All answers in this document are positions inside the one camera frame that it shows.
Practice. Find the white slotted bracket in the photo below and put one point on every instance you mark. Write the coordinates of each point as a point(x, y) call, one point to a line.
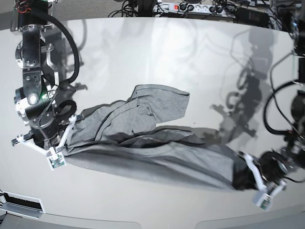
point(21, 205)

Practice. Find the white power strip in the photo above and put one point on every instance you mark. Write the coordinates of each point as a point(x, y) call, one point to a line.
point(192, 8)

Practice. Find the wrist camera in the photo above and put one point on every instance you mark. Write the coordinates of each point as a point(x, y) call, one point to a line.
point(55, 158)
point(263, 200)

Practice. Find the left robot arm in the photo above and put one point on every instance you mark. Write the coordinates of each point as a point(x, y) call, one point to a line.
point(295, 138)

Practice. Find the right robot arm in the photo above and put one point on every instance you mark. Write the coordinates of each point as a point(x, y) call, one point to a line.
point(40, 76)

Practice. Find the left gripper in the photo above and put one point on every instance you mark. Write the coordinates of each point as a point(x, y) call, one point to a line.
point(273, 167)

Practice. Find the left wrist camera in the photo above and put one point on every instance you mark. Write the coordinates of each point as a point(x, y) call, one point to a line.
point(263, 200)

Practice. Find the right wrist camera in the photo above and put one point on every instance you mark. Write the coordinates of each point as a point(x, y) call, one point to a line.
point(55, 158)

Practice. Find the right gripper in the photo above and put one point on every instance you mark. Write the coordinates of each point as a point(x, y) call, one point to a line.
point(47, 126)

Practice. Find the grey t-shirt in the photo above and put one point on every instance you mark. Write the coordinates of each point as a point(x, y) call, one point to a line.
point(128, 139)

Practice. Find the black power adapter box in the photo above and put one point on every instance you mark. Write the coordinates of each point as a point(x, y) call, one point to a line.
point(252, 17)

